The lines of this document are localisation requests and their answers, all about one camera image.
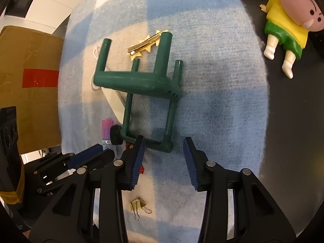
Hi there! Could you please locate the brown cardboard box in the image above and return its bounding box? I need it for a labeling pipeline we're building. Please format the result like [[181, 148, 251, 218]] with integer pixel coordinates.
[[0, 25, 65, 155]]

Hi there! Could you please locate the cartoon boy doll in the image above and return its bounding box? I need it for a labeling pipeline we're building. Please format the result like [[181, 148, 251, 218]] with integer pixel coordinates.
[[259, 0, 324, 79]]

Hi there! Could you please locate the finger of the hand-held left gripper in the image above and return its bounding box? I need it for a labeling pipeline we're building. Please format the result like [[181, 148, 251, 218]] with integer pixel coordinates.
[[68, 143, 116, 171], [33, 152, 77, 195]]

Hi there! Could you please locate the blue white checkered blanket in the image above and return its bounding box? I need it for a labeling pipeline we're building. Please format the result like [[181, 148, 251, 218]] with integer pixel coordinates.
[[58, 0, 269, 243]]

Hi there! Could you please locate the white cable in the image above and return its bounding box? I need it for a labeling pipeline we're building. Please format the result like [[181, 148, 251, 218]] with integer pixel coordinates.
[[90, 46, 107, 92]]

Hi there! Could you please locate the green toy chair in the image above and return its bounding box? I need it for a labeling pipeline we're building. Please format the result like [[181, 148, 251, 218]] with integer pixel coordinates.
[[93, 32, 183, 154]]

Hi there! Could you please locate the gold binder clip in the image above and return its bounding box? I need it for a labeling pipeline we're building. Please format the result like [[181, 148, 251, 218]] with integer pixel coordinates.
[[130, 197, 152, 221]]

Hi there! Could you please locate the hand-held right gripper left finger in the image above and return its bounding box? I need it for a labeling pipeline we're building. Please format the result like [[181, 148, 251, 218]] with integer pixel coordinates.
[[28, 135, 146, 243]]

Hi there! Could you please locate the red candy packet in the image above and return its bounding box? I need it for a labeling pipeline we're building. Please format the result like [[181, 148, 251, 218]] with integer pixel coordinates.
[[126, 143, 145, 175]]

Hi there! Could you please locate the small pink bottle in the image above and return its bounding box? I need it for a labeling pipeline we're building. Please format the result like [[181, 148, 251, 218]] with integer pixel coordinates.
[[101, 118, 113, 147]]

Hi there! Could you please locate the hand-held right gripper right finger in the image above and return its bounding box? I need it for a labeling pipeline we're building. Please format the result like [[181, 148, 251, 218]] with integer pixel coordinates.
[[183, 137, 296, 243]]

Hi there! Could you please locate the gold star hair clip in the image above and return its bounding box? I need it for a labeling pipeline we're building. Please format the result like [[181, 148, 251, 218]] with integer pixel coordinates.
[[126, 30, 169, 62]]

